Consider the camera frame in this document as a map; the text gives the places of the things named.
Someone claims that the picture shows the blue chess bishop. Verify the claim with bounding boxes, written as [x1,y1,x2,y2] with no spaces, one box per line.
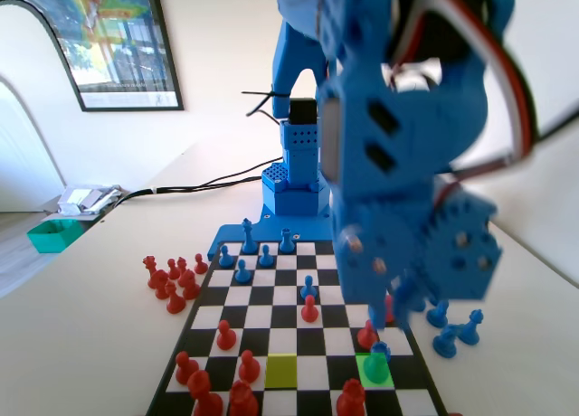
[425,299,450,329]

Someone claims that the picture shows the blue chess knight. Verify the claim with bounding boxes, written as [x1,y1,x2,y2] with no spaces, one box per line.
[432,324,461,359]

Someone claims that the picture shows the tall red chess piece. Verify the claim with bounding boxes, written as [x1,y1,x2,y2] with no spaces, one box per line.
[229,379,260,416]
[187,369,225,416]
[335,378,366,416]

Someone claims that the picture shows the blue chess king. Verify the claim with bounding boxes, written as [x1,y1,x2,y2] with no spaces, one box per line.
[241,217,260,255]

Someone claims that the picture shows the black and white chessboard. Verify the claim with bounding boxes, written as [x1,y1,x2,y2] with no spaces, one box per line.
[145,239,449,416]

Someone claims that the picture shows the black zip tie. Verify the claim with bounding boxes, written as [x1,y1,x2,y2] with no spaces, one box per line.
[242,89,290,118]

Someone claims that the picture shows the black framed map poster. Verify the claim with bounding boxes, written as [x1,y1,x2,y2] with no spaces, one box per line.
[0,0,185,113]

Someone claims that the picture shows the pile of white papers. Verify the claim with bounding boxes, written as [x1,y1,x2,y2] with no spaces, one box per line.
[56,184,126,217]

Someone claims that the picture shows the green plastic box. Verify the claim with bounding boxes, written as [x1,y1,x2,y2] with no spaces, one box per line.
[26,219,83,254]

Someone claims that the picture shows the white arched panel dark edge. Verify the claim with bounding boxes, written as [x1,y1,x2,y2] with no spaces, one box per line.
[0,0,86,213]

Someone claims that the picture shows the blue base plate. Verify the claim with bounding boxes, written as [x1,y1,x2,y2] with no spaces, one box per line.
[207,203,338,261]

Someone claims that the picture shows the red white black servo wire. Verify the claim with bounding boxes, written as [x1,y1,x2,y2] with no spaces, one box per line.
[384,0,542,164]

